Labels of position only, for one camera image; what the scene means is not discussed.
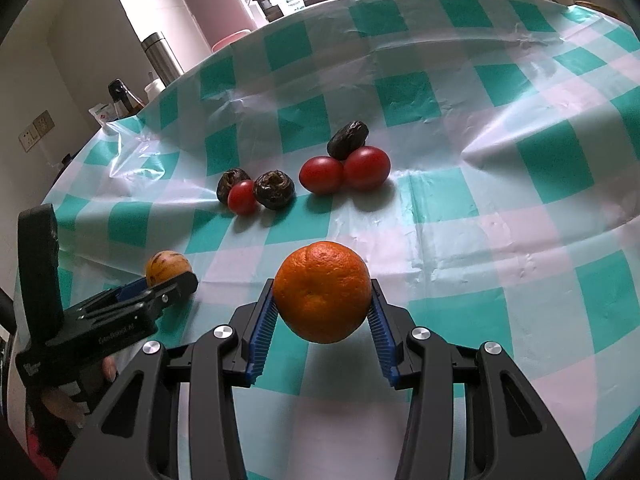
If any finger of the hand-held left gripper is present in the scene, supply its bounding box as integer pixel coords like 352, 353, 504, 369
75, 280, 151, 312
75, 270, 199, 319

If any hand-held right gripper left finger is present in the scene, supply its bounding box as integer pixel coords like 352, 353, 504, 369
57, 277, 277, 480

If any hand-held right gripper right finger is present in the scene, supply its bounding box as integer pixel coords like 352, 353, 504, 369
367, 277, 586, 480

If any yellow striped pepino melon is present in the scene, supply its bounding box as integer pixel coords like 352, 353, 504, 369
145, 250, 193, 287

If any orange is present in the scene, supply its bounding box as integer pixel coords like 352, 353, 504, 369
273, 241, 372, 345

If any red tomato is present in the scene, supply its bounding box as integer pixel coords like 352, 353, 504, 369
343, 145, 392, 192
299, 156, 345, 195
227, 179, 259, 216

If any person's left hand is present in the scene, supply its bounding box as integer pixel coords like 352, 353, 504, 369
40, 356, 119, 426

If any teal checkered tablecloth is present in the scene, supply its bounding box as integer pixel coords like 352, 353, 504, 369
15, 0, 640, 480

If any white snack packet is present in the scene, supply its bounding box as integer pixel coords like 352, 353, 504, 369
89, 102, 121, 133

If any red garment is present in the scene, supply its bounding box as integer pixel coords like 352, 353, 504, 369
24, 427, 56, 480

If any dark glass bottle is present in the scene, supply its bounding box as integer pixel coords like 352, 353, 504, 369
108, 79, 146, 116

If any dark elongated wrinkled fruit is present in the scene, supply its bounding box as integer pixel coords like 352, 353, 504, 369
327, 120, 371, 161

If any steel flask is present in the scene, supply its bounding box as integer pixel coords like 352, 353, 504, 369
140, 32, 185, 82

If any pink thermos jug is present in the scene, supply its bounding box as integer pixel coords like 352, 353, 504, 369
180, 0, 256, 53

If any dark ring-shaped wrinkled fruit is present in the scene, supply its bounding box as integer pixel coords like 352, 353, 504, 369
253, 170, 296, 211

